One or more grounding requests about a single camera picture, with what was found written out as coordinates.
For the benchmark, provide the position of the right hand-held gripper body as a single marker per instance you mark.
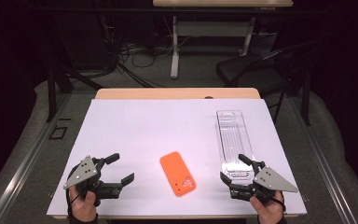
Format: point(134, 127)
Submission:
point(273, 182)

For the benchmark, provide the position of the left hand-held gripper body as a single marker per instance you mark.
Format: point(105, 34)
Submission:
point(84, 172)

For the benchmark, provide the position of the person's right hand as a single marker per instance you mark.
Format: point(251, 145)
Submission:
point(270, 213)

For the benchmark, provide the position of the white-legged wooden desk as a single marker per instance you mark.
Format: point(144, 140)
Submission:
point(223, 3)

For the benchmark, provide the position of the black folding chair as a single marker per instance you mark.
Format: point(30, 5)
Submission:
point(245, 70)

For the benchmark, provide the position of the metal floor rail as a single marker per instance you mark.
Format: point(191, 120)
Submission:
point(21, 168)
point(323, 161)

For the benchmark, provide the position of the orange phone case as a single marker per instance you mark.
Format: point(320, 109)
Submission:
point(177, 172)

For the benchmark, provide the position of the white table mat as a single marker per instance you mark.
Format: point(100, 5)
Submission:
point(152, 124)

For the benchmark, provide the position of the person's left hand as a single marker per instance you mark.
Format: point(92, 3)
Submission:
point(82, 208)

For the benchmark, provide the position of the clear plastic packaging box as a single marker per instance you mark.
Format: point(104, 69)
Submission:
point(233, 137)

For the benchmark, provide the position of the black metal stand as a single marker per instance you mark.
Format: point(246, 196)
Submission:
point(51, 93)

